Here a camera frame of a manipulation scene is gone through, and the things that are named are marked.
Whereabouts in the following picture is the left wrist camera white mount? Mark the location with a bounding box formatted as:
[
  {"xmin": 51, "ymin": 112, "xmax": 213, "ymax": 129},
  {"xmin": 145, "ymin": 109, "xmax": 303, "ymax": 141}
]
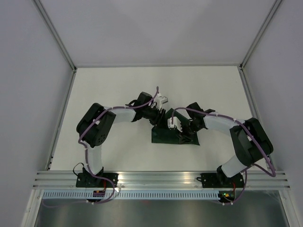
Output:
[{"xmin": 154, "ymin": 94, "xmax": 168, "ymax": 110}]

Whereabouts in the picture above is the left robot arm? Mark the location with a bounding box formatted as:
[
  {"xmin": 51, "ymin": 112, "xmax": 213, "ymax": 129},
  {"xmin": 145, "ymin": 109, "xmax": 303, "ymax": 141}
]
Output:
[{"xmin": 76, "ymin": 92, "xmax": 168, "ymax": 187}]

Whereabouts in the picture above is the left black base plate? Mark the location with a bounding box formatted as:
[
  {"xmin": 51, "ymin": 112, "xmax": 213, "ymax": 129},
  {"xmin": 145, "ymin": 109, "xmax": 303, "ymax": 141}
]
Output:
[{"xmin": 76, "ymin": 173, "xmax": 118, "ymax": 188}]

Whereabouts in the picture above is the aluminium frame post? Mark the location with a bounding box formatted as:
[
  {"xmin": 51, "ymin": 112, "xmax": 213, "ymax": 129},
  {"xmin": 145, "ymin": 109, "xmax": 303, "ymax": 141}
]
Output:
[
  {"xmin": 239, "ymin": 0, "xmax": 285, "ymax": 70},
  {"xmin": 32, "ymin": 0, "xmax": 78, "ymax": 71}
]

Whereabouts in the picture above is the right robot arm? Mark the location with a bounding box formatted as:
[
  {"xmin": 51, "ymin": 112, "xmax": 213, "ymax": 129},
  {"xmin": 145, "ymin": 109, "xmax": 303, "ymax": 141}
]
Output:
[{"xmin": 168, "ymin": 103, "xmax": 276, "ymax": 187}]

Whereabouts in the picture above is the white slotted cable duct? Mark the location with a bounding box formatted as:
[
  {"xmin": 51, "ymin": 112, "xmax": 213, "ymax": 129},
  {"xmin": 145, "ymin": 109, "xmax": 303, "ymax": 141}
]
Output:
[{"xmin": 43, "ymin": 190, "xmax": 219, "ymax": 200}]

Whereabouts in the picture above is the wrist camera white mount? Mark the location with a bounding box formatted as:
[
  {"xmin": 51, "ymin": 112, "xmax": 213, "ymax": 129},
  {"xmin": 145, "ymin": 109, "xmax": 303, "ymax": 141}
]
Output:
[
  {"xmin": 154, "ymin": 94, "xmax": 168, "ymax": 110},
  {"xmin": 165, "ymin": 108, "xmax": 189, "ymax": 132}
]

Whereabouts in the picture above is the right aluminium frame post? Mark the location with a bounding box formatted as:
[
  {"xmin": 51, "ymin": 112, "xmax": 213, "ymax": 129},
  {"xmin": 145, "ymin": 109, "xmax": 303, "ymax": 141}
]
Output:
[{"xmin": 239, "ymin": 0, "xmax": 285, "ymax": 70}]

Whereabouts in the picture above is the left aluminium frame post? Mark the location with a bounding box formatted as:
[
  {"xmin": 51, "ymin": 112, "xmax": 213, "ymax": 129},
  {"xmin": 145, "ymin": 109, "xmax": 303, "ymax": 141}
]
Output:
[{"xmin": 32, "ymin": 0, "xmax": 78, "ymax": 71}]

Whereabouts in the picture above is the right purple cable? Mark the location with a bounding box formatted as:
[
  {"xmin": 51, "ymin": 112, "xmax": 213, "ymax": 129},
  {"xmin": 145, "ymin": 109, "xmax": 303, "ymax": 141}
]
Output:
[{"xmin": 171, "ymin": 107, "xmax": 276, "ymax": 206}]

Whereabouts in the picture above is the aluminium front rail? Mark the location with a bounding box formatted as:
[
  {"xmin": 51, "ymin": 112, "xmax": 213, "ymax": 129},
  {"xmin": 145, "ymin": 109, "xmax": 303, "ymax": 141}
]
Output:
[{"xmin": 32, "ymin": 171, "xmax": 291, "ymax": 191}]

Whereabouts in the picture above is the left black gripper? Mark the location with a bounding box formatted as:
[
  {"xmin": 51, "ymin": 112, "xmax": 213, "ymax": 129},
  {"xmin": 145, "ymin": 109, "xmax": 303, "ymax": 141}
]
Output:
[{"xmin": 143, "ymin": 105, "xmax": 169, "ymax": 130}]

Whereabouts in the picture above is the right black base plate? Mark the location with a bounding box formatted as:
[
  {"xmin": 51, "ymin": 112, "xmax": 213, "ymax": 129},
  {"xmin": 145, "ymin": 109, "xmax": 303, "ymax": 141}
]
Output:
[{"xmin": 200, "ymin": 173, "xmax": 244, "ymax": 189}]

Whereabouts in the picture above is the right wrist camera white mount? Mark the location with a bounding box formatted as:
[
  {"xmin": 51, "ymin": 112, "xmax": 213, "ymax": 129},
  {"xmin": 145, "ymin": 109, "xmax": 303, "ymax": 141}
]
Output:
[{"xmin": 165, "ymin": 108, "xmax": 189, "ymax": 132}]

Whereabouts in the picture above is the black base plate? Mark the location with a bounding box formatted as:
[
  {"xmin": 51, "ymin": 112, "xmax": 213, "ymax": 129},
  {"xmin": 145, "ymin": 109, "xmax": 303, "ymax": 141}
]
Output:
[
  {"xmin": 76, "ymin": 173, "xmax": 118, "ymax": 188},
  {"xmin": 200, "ymin": 173, "xmax": 244, "ymax": 189}
]

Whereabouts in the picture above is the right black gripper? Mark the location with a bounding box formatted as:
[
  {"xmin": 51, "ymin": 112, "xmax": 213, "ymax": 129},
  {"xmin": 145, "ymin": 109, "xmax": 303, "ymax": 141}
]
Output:
[{"xmin": 176, "ymin": 121, "xmax": 202, "ymax": 144}]

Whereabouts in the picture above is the dark green cloth napkin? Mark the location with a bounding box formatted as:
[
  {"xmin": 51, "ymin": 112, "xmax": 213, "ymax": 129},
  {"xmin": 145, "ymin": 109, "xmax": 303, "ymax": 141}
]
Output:
[{"xmin": 151, "ymin": 119, "xmax": 200, "ymax": 146}]

